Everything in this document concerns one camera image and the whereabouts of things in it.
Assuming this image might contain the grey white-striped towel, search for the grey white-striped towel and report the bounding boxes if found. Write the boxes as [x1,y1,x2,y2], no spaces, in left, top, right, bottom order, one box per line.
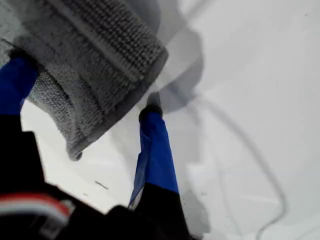
[0,0,170,162]

